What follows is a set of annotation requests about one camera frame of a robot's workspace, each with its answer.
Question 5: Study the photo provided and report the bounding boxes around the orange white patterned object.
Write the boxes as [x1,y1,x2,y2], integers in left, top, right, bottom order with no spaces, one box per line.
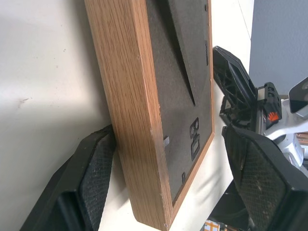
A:
[204,218,227,231]

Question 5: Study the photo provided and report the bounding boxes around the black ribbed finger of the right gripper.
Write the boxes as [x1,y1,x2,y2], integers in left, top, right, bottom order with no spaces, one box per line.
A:
[212,45,257,127]

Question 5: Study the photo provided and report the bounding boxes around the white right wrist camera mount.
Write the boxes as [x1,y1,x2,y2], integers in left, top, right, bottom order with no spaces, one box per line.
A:
[263,77,308,170]

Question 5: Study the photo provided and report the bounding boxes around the wooden picture frame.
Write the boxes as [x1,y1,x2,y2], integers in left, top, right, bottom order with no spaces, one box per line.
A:
[84,0,216,231]

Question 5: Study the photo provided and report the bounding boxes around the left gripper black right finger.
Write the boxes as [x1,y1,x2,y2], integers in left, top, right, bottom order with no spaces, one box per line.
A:
[221,124,308,231]

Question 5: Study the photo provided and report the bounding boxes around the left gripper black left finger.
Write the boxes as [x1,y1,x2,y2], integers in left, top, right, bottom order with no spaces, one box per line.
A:
[20,123,117,231]

